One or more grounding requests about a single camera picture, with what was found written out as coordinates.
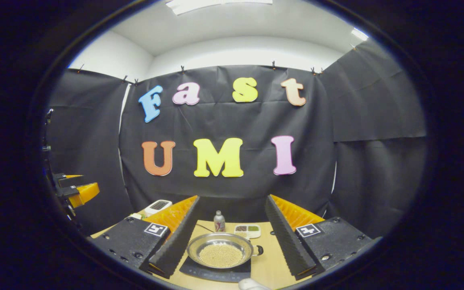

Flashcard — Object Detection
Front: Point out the long ceiling light panel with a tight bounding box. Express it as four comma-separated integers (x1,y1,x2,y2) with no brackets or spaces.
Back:
166,0,273,15

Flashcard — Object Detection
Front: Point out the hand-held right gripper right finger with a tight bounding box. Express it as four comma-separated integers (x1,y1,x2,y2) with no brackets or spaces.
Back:
265,194,373,281

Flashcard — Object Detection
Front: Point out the steel pot with black handle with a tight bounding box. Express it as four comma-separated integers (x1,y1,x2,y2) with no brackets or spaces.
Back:
186,232,264,269

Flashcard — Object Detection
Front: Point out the white toaster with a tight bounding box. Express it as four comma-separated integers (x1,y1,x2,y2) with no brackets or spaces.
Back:
143,199,173,217

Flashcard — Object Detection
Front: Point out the white divided dish of beans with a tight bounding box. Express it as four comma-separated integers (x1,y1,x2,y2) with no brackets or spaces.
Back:
234,224,261,239

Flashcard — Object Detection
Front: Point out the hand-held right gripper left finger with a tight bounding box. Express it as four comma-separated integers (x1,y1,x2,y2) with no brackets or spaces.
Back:
91,195,201,279

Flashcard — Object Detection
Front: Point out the silver bottle with pink label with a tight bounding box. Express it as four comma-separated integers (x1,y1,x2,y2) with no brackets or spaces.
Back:
214,210,226,233

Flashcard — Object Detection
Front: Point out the pile of soybeans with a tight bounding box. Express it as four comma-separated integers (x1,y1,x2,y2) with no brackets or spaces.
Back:
198,244,243,268

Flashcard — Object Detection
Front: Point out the black induction cooktop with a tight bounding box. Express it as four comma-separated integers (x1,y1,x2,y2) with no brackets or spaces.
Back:
179,256,252,282

